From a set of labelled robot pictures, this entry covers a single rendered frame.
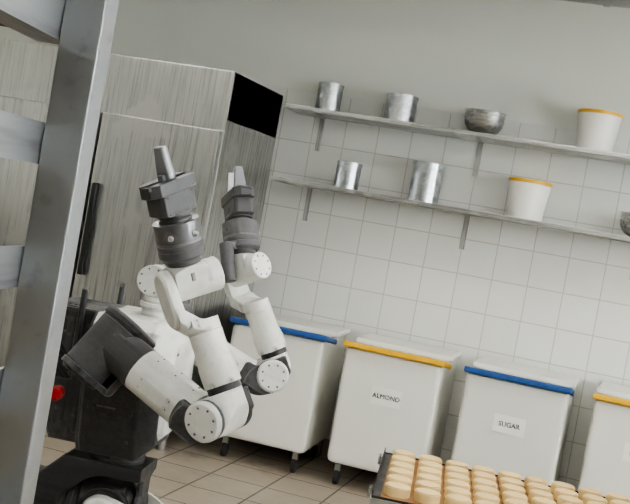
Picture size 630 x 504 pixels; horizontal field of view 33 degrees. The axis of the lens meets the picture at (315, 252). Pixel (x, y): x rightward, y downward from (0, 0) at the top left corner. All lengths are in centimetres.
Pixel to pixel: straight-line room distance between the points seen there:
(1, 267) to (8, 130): 10
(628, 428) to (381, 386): 124
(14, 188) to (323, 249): 179
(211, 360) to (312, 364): 373
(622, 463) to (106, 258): 284
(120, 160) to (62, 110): 505
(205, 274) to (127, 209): 380
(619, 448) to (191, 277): 379
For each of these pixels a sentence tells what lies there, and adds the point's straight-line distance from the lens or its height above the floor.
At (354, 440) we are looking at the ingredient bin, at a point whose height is 26.
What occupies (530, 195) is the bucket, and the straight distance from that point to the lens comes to 589.
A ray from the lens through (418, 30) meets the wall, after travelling 638.
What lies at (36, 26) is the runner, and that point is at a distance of 76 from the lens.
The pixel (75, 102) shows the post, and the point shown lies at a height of 144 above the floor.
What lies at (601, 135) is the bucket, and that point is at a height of 206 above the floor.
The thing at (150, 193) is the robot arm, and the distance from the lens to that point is 195.
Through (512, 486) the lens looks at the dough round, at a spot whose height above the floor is 92.
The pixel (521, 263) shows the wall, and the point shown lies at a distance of 614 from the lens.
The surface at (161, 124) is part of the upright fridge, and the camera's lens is 576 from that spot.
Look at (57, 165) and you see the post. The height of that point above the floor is 140.
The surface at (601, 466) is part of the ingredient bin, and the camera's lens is 555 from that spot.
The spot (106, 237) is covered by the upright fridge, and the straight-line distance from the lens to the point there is 585.
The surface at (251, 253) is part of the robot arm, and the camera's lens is 260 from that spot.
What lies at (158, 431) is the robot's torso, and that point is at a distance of 233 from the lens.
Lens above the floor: 140
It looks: 2 degrees down
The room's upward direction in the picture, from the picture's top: 10 degrees clockwise
